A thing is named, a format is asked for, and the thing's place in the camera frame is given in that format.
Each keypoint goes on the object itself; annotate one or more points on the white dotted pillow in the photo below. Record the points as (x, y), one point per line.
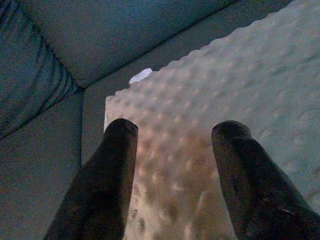
(212, 100)

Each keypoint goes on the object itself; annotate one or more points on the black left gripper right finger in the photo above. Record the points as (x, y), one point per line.
(257, 185)

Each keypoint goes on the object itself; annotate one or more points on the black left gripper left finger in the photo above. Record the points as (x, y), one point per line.
(100, 185)

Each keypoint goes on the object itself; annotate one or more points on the white pillow label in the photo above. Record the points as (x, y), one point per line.
(140, 75)

